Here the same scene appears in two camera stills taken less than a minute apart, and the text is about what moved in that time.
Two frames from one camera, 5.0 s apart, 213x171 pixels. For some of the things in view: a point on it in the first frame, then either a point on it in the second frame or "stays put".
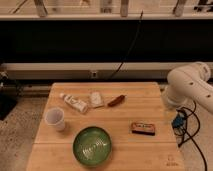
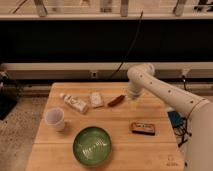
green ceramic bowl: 92,145 stays put
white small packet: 95,98 stays put
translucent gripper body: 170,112 -> 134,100
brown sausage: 117,101 stays put
